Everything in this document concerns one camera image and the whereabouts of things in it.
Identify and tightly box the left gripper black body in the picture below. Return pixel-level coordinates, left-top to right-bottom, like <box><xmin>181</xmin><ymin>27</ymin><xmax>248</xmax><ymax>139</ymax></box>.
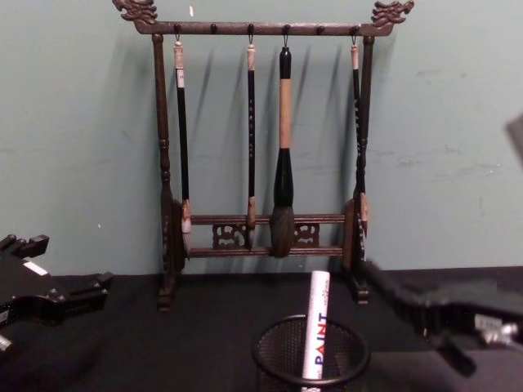
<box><xmin>0</xmin><ymin>252</ymin><xmax>53</xmax><ymax>332</ymax></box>

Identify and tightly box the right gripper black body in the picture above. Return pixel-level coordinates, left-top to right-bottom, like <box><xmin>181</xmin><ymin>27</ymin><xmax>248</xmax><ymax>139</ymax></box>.
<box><xmin>424</xmin><ymin>294</ymin><xmax>523</xmax><ymax>353</ymax></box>

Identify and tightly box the white paint marker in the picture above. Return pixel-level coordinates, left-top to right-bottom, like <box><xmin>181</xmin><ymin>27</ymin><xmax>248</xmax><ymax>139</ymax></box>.
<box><xmin>311</xmin><ymin>269</ymin><xmax>332</xmax><ymax>380</ymax></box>

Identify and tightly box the black table cloth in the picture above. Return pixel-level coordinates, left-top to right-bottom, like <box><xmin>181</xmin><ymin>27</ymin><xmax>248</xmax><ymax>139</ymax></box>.
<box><xmin>0</xmin><ymin>266</ymin><xmax>523</xmax><ymax>392</ymax></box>

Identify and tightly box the large tan and black brush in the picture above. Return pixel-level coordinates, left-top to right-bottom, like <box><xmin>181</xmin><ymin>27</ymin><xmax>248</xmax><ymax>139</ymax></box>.
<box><xmin>269</xmin><ymin>35</ymin><xmax>297</xmax><ymax>260</ymax></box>

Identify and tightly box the dark carved wooden brush rack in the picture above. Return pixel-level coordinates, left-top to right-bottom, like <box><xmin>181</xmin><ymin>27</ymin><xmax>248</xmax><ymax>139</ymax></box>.
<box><xmin>112</xmin><ymin>0</ymin><xmax>416</xmax><ymax>314</ymax></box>

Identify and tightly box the black brush with white label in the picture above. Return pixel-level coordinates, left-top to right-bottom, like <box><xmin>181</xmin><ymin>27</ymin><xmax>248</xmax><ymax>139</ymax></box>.
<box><xmin>172</xmin><ymin>33</ymin><xmax>194</xmax><ymax>247</ymax></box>

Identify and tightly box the black brush with pale cap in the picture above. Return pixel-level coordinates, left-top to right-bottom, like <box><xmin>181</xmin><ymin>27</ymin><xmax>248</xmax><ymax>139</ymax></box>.
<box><xmin>350</xmin><ymin>35</ymin><xmax>371</xmax><ymax>247</ymax></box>

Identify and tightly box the thin black calligraphy brush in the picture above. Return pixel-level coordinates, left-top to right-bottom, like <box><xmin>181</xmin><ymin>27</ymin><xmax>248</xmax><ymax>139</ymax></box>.
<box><xmin>244</xmin><ymin>33</ymin><xmax>259</xmax><ymax>251</ymax></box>

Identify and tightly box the black wire mesh pen cup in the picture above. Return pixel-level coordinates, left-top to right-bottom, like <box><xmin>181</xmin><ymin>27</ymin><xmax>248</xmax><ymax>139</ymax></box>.
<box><xmin>250</xmin><ymin>314</ymin><xmax>371</xmax><ymax>392</ymax></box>

